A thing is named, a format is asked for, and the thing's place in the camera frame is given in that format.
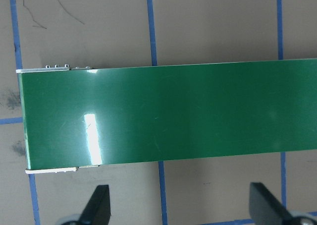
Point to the green belt conveyor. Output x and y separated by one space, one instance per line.
173 111

